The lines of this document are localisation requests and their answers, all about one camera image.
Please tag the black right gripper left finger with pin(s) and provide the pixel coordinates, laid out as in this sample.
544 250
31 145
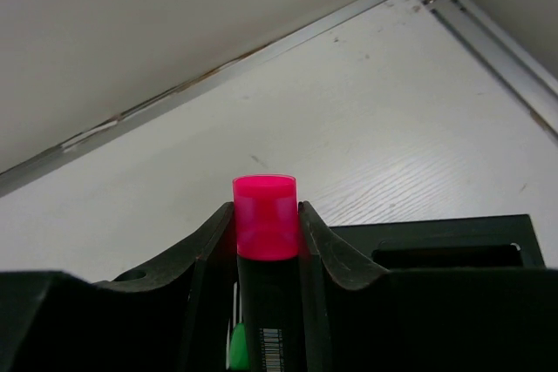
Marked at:
173 310

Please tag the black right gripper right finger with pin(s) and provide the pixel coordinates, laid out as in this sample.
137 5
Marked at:
337 295

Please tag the green cap black highlighter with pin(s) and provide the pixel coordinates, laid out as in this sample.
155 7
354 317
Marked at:
238 349

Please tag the red cap black highlighter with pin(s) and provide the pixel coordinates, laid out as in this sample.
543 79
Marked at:
267 245

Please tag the black two-compartment organizer box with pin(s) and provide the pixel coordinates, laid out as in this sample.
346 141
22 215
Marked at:
484 242

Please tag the aluminium rail right edge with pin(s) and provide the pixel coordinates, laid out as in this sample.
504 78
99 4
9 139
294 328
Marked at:
529 82

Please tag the aluminium rail edge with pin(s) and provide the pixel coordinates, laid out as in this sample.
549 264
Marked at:
529 82
85 142

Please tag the aluminium rail back edge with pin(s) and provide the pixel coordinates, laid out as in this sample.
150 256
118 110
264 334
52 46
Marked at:
85 142

